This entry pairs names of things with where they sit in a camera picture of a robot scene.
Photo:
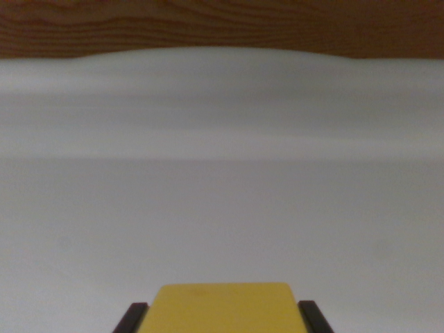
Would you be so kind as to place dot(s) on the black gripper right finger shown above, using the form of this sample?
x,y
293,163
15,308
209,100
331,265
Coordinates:
x,y
315,317

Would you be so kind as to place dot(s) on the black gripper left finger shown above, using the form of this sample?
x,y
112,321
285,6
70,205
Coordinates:
x,y
132,318

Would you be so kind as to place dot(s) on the yellow wooden cube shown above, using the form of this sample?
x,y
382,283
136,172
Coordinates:
x,y
223,308

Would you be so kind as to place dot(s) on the white plastic bin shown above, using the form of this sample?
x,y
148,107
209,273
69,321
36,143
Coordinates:
x,y
222,173

